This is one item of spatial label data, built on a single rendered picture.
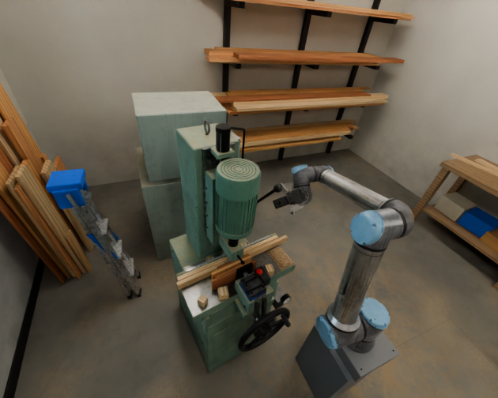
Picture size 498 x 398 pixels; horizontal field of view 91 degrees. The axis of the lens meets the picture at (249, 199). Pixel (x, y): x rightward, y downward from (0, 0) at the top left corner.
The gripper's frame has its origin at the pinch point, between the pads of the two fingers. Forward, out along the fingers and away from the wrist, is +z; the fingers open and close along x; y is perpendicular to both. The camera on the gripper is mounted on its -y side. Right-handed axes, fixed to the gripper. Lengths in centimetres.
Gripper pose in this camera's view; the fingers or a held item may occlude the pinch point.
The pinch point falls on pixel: (284, 199)
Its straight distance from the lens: 110.5
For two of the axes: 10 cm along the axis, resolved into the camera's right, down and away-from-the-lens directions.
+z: -4.1, 0.3, -9.1
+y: 8.4, -3.9, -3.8
